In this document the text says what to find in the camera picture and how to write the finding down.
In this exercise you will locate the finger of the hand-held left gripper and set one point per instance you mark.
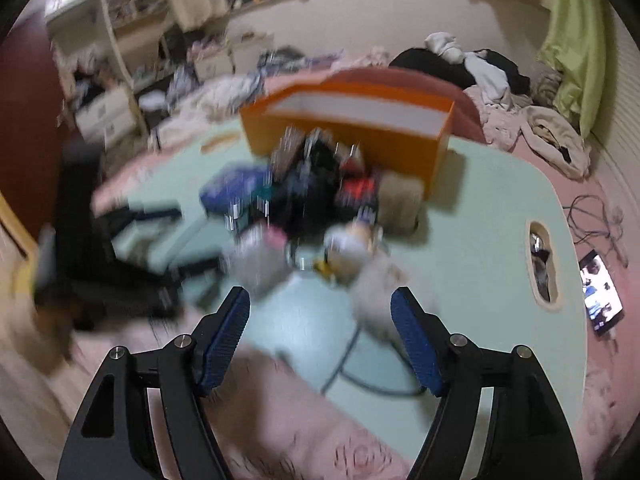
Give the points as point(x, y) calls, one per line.
point(195, 267)
point(155, 215)

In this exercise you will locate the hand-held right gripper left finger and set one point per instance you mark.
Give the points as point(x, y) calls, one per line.
point(225, 340)

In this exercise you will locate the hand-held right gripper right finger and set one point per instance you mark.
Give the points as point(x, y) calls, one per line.
point(415, 340)

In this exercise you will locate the white fluffy object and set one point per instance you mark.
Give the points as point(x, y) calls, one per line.
point(377, 300)

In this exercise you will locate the blue item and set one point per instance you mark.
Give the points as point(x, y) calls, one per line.
point(235, 190)

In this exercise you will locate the small doll toy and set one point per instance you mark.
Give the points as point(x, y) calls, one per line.
point(350, 250)

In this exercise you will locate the red and black case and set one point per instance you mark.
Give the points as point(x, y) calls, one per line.
point(357, 192)

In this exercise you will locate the orange storage box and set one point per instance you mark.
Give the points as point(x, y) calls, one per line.
point(400, 155)

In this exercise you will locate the mint green cartoon desktop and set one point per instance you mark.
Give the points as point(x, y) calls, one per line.
point(475, 210)

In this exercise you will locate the white drawer cabinet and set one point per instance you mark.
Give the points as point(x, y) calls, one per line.
point(105, 112)

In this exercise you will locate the dark red door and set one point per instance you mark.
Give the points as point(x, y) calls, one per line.
point(30, 135)

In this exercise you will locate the pile of mixed clothes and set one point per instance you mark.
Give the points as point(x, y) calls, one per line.
point(220, 95)

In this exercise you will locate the white storage box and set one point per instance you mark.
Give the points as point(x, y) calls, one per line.
point(235, 57)

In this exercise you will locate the white shelf unit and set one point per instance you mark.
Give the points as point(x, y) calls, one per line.
point(120, 5)

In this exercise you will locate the pink bed sheet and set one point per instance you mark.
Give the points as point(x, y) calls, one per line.
point(575, 180)

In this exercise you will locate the pink floral cloth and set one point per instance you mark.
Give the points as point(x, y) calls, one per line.
point(500, 125)

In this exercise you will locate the beige blanket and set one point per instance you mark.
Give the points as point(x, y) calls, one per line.
point(550, 130)

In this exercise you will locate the maroon cushion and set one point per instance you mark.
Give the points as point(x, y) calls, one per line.
point(425, 85)

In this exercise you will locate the black garment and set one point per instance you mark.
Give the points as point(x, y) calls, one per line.
point(415, 62)

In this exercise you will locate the white louvred door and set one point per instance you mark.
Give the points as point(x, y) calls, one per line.
point(620, 135)

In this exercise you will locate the light green hanging cloth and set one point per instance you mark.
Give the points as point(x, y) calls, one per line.
point(575, 60)

